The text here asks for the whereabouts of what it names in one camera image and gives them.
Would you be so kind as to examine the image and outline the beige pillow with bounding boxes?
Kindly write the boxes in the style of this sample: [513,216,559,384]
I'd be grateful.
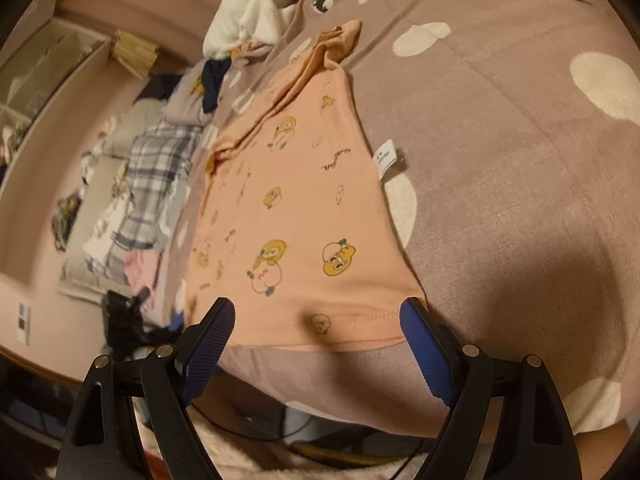
[100,100,168,161]

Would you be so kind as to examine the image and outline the white shelf unit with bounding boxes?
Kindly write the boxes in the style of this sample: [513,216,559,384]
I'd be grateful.
[0,17,108,186]

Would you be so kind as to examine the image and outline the spotted mauve blanket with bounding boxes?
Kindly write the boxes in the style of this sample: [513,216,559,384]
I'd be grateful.
[165,0,640,436]

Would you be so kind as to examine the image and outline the wall switch plate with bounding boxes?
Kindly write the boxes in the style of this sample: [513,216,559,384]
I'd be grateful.
[15,302,32,344]

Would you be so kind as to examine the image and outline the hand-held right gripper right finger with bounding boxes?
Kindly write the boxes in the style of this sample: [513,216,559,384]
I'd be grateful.
[400,297,573,480]

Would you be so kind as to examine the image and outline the grey printed garment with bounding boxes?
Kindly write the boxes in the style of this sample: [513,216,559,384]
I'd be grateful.
[167,60,217,126]

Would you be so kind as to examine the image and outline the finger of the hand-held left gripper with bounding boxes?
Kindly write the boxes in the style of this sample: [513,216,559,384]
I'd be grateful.
[150,310,185,335]

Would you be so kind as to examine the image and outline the grey plaid cloth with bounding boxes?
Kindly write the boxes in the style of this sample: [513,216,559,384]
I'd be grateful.
[112,122,203,253]

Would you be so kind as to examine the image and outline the white crumpled clothes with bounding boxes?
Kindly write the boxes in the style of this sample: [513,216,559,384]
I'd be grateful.
[82,200,132,263]

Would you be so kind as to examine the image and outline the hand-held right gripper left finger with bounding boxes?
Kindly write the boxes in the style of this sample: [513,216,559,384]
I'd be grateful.
[57,297,236,480]

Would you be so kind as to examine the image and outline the navy cloth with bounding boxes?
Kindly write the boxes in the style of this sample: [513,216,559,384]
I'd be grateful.
[200,57,233,116]

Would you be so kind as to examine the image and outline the pink crumpled cloth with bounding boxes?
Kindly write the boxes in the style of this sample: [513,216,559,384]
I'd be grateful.
[122,250,163,297]

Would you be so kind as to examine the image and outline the straw fringe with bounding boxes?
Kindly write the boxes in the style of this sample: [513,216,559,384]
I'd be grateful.
[110,30,161,80]

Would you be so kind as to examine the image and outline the peach printed shirt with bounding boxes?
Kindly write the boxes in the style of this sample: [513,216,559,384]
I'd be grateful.
[182,20,426,353]

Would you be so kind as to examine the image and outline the white plush toy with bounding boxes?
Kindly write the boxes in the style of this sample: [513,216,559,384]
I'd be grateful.
[202,0,351,58]

